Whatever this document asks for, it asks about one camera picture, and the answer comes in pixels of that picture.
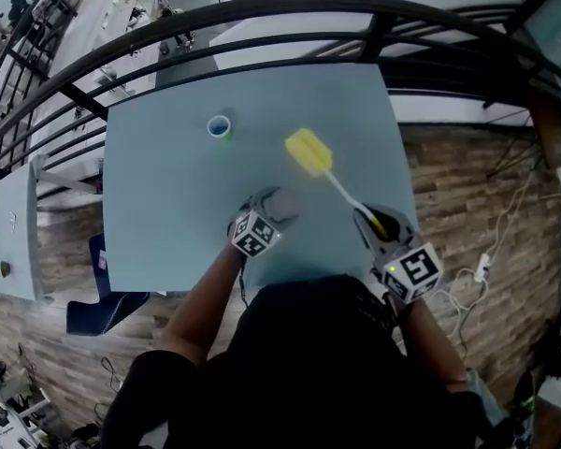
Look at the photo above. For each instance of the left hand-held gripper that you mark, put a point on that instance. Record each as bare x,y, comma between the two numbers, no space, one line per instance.
254,234

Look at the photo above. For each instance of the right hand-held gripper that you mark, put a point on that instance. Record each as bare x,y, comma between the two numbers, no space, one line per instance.
416,269

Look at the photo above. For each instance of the yellow sponge brush white handle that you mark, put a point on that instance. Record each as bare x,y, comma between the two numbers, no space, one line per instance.
308,152

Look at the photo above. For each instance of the green cup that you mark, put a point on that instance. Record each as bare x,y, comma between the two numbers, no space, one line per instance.
219,126

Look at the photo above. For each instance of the person's right forearm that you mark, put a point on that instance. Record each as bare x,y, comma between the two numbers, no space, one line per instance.
435,339

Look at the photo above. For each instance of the person's left forearm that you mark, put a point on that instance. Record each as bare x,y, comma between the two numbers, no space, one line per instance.
201,307

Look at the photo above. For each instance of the white power strip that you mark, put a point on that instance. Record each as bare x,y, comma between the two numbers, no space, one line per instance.
483,267

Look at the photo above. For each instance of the person's black shirt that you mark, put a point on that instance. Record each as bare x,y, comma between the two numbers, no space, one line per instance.
308,391

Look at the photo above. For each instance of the pink card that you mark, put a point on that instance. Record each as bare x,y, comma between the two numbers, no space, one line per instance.
102,260

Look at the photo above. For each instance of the dark blue chair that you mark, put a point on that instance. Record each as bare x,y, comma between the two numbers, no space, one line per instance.
103,311

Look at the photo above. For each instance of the wooden table with metal legs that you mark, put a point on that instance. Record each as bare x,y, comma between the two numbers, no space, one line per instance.
554,129

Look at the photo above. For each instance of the black metal railing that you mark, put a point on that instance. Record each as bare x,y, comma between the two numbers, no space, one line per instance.
121,49

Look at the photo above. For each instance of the white table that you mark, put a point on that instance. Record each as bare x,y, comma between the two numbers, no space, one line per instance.
9,232

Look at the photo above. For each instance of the small olive bowl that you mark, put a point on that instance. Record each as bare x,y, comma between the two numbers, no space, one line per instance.
5,269

